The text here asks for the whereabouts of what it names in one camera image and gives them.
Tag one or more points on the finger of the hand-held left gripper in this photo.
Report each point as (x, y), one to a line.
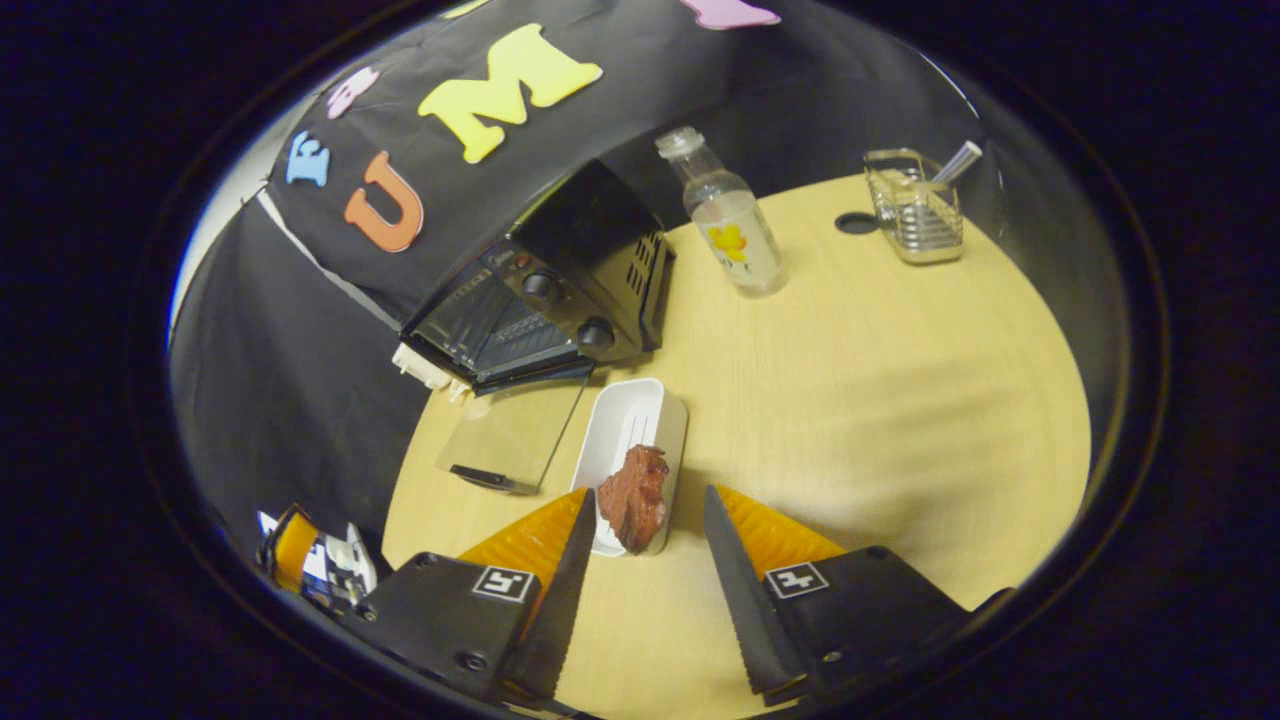
(292, 550)

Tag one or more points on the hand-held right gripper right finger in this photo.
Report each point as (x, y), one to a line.
(745, 610)

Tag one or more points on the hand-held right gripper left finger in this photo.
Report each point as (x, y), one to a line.
(565, 610)

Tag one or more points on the brown meat piece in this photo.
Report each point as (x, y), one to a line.
(635, 500)

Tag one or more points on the black electric oven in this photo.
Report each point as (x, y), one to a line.
(585, 240)

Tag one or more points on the white rectangular tray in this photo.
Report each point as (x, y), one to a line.
(625, 420)

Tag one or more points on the clear glass bottle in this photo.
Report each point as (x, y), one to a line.
(735, 235)

